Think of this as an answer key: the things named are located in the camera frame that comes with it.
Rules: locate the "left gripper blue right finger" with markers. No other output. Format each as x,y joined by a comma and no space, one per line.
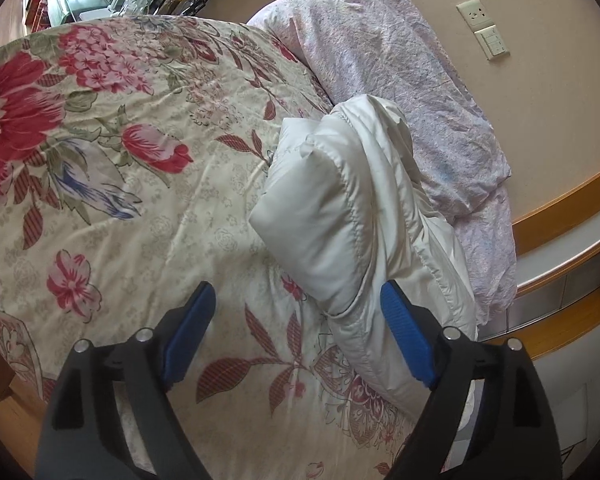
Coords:
418,335

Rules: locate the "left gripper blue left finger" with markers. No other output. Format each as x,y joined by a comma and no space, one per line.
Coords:
180,332

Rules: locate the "beige puffer down jacket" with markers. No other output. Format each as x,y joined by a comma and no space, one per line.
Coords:
343,211

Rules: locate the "floral bed sheet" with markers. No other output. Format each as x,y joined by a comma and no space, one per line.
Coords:
132,151

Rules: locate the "lilac crinkled duvet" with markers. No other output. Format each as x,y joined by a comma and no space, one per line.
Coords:
387,49

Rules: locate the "wooden headboard frame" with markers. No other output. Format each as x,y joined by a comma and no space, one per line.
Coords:
558,274

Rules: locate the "white wall switch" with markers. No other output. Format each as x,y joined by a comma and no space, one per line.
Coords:
491,42

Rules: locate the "white wall socket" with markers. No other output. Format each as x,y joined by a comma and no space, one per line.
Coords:
475,15

